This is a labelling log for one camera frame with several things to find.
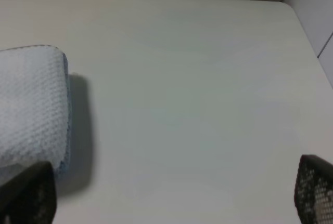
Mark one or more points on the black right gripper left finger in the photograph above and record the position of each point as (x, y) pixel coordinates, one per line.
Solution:
(30, 196)

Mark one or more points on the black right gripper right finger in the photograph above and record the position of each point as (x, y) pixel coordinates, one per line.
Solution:
(313, 190)

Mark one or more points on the blue white striped towel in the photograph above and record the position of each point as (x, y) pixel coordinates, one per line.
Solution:
(36, 112)

